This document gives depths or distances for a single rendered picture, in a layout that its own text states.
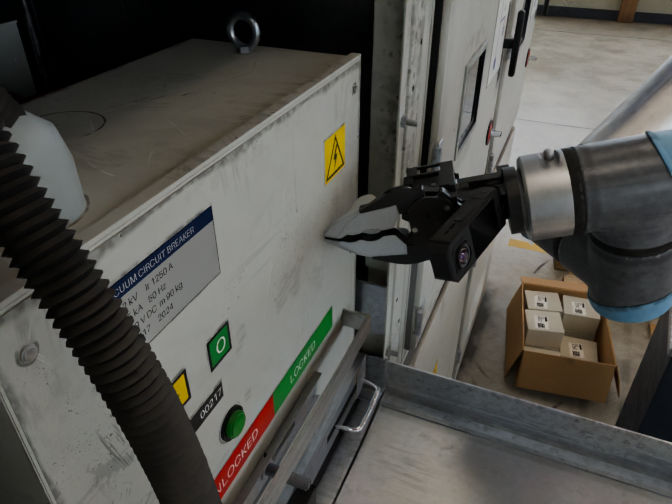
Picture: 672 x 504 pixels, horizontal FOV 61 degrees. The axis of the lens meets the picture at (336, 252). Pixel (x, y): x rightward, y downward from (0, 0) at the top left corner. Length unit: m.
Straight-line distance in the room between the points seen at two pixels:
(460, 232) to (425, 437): 0.45
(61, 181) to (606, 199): 0.47
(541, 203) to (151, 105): 0.37
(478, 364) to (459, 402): 1.34
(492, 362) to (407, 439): 1.41
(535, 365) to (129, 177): 1.85
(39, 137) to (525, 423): 0.78
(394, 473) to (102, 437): 0.55
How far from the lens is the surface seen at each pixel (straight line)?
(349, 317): 0.78
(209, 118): 0.50
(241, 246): 0.47
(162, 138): 0.46
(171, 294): 0.41
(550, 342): 2.27
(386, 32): 0.71
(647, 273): 0.67
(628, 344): 2.56
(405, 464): 0.89
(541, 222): 0.60
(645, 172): 0.60
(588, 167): 0.60
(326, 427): 0.82
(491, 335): 2.41
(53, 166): 0.35
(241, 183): 0.45
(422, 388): 0.94
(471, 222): 0.55
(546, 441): 0.95
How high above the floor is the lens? 1.56
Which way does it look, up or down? 34 degrees down
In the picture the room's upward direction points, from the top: straight up
